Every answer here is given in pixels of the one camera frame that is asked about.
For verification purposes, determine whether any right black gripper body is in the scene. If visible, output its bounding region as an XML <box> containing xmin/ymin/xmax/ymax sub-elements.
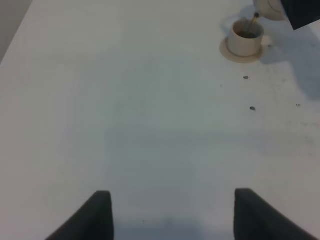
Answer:
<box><xmin>281</xmin><ymin>0</ymin><xmax>320</xmax><ymax>31</ymax></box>

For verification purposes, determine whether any far beige teacup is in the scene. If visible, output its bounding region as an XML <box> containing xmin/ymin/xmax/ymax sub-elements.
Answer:
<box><xmin>226</xmin><ymin>18</ymin><xmax>265</xmax><ymax>58</ymax></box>

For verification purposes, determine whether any beige teapot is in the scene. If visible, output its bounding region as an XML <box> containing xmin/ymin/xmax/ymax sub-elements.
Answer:
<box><xmin>253</xmin><ymin>0</ymin><xmax>286</xmax><ymax>22</ymax></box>

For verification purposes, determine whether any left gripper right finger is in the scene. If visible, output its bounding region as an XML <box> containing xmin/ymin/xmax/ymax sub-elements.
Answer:
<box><xmin>233</xmin><ymin>188</ymin><xmax>316</xmax><ymax>240</ymax></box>

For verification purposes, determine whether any far beige saucer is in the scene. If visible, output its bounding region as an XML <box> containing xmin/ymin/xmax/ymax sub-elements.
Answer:
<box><xmin>219</xmin><ymin>37</ymin><xmax>264</xmax><ymax>64</ymax></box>

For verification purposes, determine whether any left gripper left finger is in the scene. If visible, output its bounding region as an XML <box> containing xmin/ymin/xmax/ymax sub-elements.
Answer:
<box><xmin>47</xmin><ymin>191</ymin><xmax>115</xmax><ymax>240</ymax></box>

